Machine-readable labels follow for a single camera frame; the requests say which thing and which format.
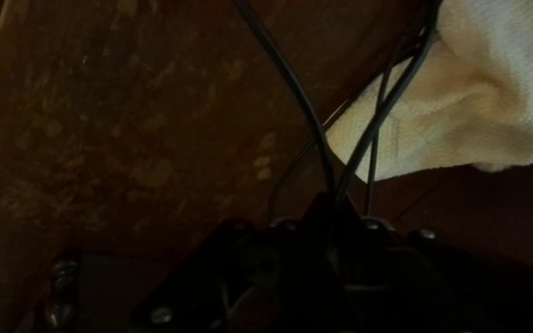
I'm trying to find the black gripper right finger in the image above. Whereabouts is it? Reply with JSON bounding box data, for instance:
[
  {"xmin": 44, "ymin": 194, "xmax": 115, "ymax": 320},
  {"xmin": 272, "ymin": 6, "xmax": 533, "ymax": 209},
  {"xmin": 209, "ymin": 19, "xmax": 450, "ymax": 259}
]
[{"xmin": 333, "ymin": 194, "xmax": 533, "ymax": 333}]

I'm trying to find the dark wooden dresser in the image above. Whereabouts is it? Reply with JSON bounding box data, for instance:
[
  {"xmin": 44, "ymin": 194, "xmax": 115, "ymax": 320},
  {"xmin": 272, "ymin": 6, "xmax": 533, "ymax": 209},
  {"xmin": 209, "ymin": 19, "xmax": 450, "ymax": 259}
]
[{"xmin": 0, "ymin": 0, "xmax": 533, "ymax": 333}]

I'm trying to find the crumpled white cloth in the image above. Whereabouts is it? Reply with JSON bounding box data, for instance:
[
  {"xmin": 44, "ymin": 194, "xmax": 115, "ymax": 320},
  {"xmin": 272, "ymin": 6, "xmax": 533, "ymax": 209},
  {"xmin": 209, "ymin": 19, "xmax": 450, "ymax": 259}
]
[{"xmin": 326, "ymin": 0, "xmax": 533, "ymax": 185}]

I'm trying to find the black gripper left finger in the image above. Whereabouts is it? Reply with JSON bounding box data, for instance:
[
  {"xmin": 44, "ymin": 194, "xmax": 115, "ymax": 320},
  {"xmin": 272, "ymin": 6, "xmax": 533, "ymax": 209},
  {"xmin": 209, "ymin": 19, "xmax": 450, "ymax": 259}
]
[{"xmin": 128, "ymin": 194, "xmax": 344, "ymax": 333}]

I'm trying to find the black charger cable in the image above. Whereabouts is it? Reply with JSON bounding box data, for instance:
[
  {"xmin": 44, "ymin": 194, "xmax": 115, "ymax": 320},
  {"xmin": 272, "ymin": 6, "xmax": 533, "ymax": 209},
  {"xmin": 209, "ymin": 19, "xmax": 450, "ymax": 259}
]
[{"xmin": 233, "ymin": 0, "xmax": 444, "ymax": 219}]

